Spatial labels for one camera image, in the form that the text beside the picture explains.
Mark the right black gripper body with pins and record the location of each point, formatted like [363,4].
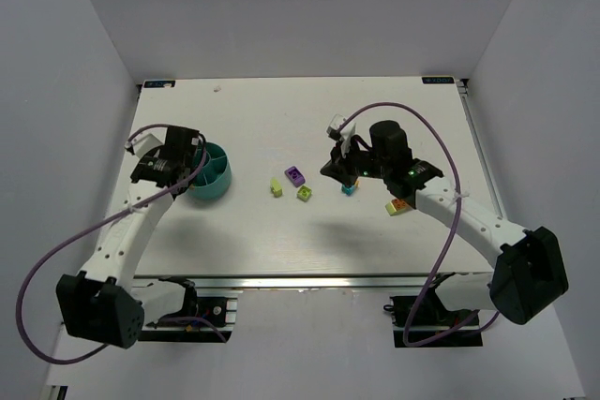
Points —
[345,166]

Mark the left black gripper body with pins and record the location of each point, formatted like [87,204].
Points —
[188,176]

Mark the teal blue lego brick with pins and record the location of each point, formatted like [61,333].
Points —
[348,189]

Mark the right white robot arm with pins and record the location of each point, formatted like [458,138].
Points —
[527,274]

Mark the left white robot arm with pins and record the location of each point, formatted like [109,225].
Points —
[100,302]

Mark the lime green hollow lego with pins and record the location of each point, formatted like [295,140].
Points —
[304,193]

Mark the purple hollow lego brick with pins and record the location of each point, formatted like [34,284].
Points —
[295,176]

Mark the orange studded lego brick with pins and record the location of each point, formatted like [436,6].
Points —
[400,204]

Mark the teal divided round container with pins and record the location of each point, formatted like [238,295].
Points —
[215,178]

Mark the pale yellow-green lego brick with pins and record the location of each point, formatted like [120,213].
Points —
[390,209]

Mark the light green lego brick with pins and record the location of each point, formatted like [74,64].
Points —
[275,187]

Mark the left blue corner label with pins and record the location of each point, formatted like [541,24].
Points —
[158,84]

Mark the blue corner label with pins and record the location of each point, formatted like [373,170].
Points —
[437,80]
[158,84]

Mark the right blue corner label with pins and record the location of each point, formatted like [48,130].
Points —
[437,80]

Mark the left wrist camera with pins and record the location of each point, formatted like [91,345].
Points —
[142,144]

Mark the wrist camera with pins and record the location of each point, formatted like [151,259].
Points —
[142,144]
[341,130]

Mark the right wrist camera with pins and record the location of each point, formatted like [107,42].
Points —
[341,130]

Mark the aluminium table rail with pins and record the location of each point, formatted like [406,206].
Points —
[376,281]

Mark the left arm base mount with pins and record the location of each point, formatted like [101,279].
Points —
[197,313]

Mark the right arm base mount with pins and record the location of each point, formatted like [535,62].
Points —
[431,318]

